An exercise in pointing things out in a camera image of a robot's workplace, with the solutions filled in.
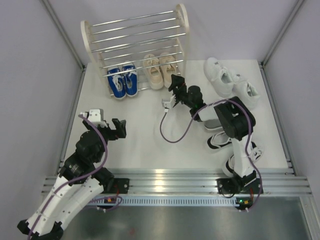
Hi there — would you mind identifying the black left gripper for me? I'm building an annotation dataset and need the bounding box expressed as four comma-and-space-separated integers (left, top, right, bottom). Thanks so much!
83, 118, 126, 163

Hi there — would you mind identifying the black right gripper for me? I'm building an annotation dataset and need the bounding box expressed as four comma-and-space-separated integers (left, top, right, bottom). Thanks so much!
168, 74, 194, 110

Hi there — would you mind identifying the beige lace sneaker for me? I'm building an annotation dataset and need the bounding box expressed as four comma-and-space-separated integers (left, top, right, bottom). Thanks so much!
142, 53, 164, 90
159, 52, 177, 88

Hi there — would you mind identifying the blue canvas sneaker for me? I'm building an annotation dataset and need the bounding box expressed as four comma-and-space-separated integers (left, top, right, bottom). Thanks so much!
107, 66, 126, 100
122, 62, 138, 97

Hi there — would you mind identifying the grey canvas sneaker front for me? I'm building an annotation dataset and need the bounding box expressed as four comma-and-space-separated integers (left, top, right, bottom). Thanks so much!
204, 119, 223, 132

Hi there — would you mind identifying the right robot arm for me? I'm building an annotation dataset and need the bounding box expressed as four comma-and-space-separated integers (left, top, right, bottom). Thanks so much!
162, 74, 259, 194

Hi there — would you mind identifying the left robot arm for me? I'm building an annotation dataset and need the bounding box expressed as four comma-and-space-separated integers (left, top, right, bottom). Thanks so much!
17, 115, 127, 240

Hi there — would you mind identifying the cream and chrome shoe rack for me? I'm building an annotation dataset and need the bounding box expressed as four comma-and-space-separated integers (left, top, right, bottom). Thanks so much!
80, 3, 190, 98

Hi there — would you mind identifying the white sneaker left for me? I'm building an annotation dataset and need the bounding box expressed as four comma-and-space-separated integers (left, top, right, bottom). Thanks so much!
203, 57, 235, 98

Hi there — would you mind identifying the white sneaker right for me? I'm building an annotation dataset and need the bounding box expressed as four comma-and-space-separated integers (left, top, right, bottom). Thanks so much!
233, 74, 261, 110

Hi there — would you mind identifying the black white sneaker upper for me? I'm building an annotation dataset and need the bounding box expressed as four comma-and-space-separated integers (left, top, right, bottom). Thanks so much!
207, 132, 232, 151

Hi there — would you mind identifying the black white sneaker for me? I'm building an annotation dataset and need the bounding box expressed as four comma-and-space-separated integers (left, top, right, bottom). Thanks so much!
207, 132, 232, 151
221, 141, 264, 178

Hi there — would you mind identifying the black white sneaker lower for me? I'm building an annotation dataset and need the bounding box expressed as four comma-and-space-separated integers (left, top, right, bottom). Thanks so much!
221, 141, 264, 178

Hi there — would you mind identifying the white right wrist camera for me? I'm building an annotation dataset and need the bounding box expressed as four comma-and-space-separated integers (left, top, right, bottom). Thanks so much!
161, 95, 176, 113

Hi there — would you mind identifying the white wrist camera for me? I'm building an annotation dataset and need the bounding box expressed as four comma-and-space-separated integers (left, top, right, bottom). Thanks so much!
161, 95, 176, 113
79, 108, 107, 127

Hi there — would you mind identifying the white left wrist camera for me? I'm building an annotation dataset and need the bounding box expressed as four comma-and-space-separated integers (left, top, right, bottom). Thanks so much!
79, 108, 107, 127

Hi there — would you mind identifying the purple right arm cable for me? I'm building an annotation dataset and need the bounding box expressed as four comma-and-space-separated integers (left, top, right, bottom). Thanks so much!
159, 98, 265, 211

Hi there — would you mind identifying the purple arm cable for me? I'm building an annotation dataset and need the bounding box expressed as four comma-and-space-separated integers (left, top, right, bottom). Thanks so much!
26, 113, 123, 240
159, 98, 265, 211

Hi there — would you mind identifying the aluminium mounting rail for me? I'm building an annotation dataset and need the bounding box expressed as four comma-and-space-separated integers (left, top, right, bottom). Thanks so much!
41, 167, 313, 196

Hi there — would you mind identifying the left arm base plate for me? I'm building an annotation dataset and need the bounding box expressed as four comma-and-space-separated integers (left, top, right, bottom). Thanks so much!
103, 178, 130, 195

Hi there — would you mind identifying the perforated cable duct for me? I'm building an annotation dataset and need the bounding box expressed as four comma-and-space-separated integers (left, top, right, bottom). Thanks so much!
87, 195, 252, 207

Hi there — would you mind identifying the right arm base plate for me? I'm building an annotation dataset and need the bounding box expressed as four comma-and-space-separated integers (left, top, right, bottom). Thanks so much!
216, 178, 264, 196

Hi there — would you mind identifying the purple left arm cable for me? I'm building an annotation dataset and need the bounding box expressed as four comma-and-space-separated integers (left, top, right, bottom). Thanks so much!
26, 113, 123, 240

